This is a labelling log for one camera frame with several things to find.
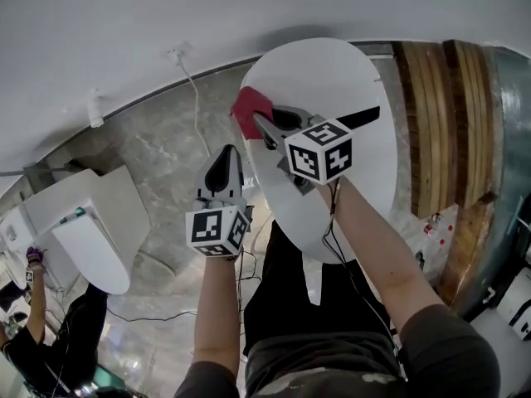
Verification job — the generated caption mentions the white wall socket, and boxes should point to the white wall socket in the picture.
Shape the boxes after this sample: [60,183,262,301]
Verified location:
[166,41,194,59]

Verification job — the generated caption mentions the white wall water valve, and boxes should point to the white wall water valve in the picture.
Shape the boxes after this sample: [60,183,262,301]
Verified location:
[85,88,105,129]

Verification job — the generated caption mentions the person's dark printed shirt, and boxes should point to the person's dark printed shirt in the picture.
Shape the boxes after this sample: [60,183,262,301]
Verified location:
[173,303,501,398]

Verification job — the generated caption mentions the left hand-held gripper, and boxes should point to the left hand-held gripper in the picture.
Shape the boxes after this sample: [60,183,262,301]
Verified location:
[185,144,255,259]

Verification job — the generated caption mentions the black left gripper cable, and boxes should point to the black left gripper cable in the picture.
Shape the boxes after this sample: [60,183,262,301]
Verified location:
[226,250,262,306]

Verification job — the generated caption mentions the red cloth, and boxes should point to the red cloth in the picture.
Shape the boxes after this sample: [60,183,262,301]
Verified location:
[230,85,275,140]

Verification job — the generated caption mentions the white toilet with tank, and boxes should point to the white toilet with tank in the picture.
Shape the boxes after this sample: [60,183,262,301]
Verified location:
[22,164,153,296]

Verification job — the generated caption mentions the red and white can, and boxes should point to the red and white can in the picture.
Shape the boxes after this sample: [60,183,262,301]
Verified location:
[422,212,441,236]

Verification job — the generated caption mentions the grey metal bar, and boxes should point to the grey metal bar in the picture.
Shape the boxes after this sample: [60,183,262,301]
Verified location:
[0,162,71,177]

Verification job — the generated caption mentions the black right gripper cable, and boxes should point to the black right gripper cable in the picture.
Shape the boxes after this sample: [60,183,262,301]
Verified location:
[321,180,402,360]

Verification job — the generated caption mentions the black floor cable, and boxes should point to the black floor cable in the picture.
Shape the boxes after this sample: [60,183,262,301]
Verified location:
[105,307,198,323]

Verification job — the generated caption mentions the person's left forearm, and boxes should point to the person's left forearm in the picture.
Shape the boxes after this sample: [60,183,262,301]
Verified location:
[192,255,246,364]

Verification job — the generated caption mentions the white box device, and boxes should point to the white box device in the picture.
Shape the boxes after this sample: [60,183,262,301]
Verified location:
[495,266,531,342]

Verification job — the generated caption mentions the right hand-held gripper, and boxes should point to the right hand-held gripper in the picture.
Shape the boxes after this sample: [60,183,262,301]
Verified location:
[253,104,354,197]

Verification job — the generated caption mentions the white power cable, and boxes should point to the white power cable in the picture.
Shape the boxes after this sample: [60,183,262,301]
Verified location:
[176,54,212,159]

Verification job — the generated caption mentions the white smart toilet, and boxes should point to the white smart toilet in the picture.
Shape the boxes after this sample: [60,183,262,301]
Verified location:
[240,37,383,306]

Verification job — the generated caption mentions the wooden steps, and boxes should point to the wooden steps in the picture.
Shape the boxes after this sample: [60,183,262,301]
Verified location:
[392,39,505,306]

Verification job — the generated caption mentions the person's right forearm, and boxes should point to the person's right forearm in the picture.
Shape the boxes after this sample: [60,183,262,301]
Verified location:
[317,178,447,327]

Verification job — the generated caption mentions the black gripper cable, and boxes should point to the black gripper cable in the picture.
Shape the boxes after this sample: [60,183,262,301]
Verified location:
[321,180,402,360]
[226,250,262,306]

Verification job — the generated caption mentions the person's black trousers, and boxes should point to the person's black trousers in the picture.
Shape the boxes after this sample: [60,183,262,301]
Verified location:
[242,217,399,360]

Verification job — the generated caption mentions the dark green metal structure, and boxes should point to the dark green metal structure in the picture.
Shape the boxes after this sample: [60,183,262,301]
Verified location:
[450,46,531,323]

